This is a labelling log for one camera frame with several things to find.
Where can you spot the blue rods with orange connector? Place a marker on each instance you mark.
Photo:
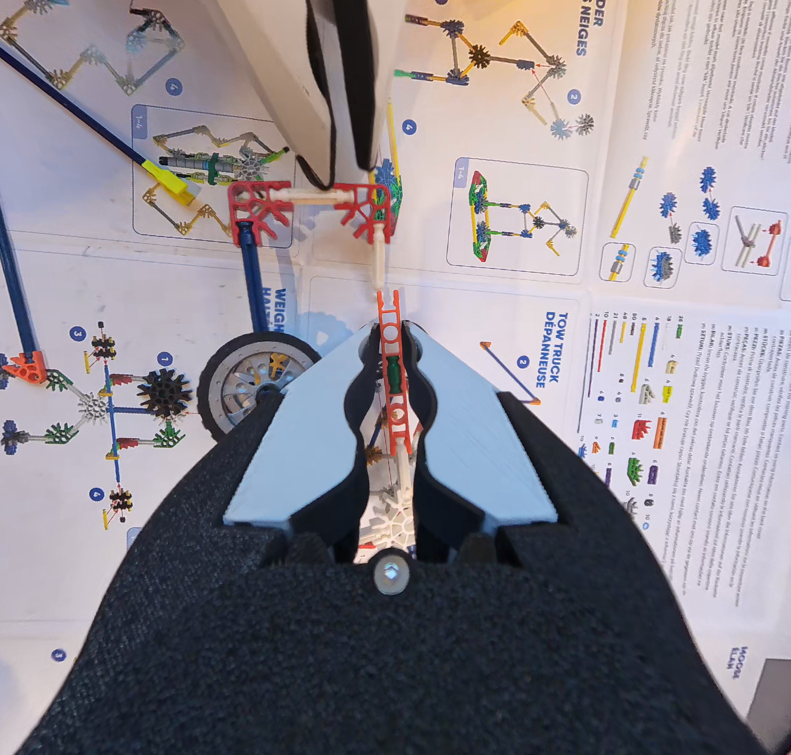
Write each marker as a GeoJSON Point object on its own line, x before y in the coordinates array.
{"type": "Point", "coordinates": [74, 106]}

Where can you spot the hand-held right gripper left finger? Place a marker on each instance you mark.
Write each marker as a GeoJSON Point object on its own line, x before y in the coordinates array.
{"type": "Point", "coordinates": [297, 458]}

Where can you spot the white instruction sheet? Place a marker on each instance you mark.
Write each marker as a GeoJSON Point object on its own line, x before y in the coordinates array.
{"type": "Point", "coordinates": [494, 298]}

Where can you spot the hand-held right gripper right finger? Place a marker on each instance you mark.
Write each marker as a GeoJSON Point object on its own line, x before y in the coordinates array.
{"type": "Point", "coordinates": [488, 458]}

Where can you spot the colourful rod and connector model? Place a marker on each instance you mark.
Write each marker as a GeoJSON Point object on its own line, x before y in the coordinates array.
{"type": "Point", "coordinates": [393, 372]}

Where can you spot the black snowflake connector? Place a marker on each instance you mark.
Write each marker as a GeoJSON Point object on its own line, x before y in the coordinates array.
{"type": "Point", "coordinates": [163, 393]}

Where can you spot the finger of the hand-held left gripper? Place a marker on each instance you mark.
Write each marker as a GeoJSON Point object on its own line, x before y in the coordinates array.
{"type": "Point", "coordinates": [393, 38]}
{"type": "Point", "coordinates": [266, 38]}

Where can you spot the black toy wheel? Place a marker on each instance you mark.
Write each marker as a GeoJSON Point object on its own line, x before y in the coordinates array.
{"type": "Point", "coordinates": [229, 390]}

